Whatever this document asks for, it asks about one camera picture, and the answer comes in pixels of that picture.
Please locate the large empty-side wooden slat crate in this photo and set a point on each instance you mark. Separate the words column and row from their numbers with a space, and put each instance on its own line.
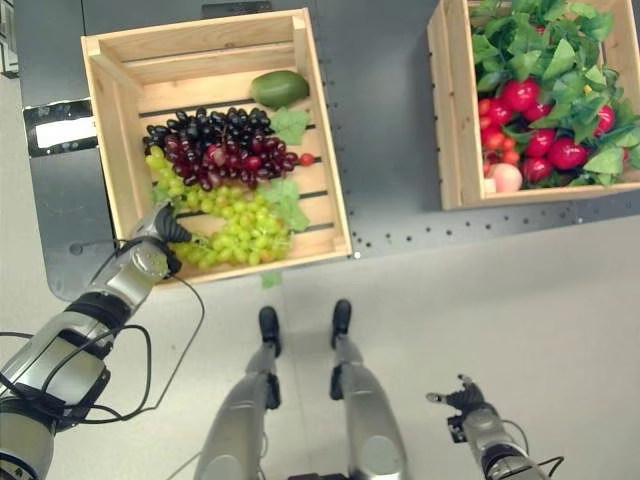
column 215, row 55

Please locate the robot right leg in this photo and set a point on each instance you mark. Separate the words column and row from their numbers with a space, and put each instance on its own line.
column 367, row 415

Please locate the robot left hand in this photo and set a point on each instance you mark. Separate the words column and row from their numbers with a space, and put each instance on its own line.
column 155, row 227

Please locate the small green grape leaf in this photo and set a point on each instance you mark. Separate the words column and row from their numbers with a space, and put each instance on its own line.
column 161, row 194

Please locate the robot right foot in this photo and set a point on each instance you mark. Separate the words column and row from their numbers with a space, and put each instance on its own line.
column 342, row 320

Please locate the pink peach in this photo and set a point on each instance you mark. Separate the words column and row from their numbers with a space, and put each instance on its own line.
column 506, row 178

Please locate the green grape bunch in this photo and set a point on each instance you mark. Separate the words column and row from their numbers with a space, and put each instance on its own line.
column 240, row 230

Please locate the green mango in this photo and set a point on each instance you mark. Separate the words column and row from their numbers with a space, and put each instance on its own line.
column 279, row 89

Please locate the red apple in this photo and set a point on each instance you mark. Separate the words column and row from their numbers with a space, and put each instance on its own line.
column 536, row 170
column 498, row 112
column 540, row 143
column 520, row 94
column 605, row 120
column 566, row 153
column 537, row 112

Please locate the green artificial foliage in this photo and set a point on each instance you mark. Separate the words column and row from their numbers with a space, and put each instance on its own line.
column 560, row 55

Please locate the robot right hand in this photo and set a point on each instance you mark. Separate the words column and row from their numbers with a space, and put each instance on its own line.
column 467, row 395

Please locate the wooden crate with leafy fruits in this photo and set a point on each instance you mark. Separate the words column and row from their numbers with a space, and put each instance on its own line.
column 455, row 125

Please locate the black plate with white label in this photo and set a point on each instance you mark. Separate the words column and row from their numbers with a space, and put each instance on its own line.
column 62, row 129

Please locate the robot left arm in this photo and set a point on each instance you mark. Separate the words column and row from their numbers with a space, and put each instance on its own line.
column 65, row 350

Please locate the loose green leaf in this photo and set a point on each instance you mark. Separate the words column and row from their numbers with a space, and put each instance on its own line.
column 271, row 280

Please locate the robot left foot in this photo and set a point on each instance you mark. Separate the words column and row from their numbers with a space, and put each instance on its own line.
column 269, row 325

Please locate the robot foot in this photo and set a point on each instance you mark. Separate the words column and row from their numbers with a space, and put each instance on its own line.
column 269, row 325
column 342, row 320

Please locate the dark purple grape bunch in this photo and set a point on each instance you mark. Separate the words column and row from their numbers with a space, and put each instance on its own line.
column 215, row 122

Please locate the small red cherry tomato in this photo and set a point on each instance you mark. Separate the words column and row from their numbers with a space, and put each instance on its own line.
column 306, row 159

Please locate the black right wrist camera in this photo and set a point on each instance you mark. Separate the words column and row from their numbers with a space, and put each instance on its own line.
column 457, row 428

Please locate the red grape bunch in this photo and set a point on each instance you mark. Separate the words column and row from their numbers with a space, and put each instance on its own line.
column 235, row 162

